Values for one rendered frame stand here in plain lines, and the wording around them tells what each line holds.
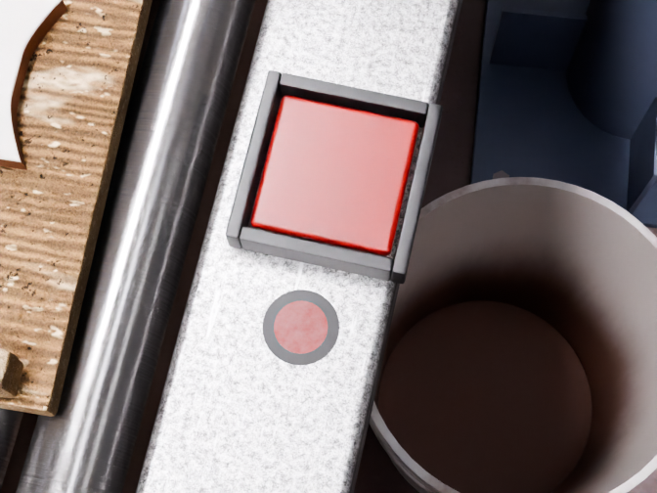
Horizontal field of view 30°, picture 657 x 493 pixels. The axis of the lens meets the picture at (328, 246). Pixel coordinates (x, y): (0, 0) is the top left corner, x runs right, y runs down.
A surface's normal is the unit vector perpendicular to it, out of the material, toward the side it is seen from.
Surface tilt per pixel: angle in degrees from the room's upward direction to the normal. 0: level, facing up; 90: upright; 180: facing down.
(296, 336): 0
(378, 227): 0
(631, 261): 87
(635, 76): 90
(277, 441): 0
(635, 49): 90
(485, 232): 87
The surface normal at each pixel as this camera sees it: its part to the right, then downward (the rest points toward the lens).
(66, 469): 0.05, -0.25
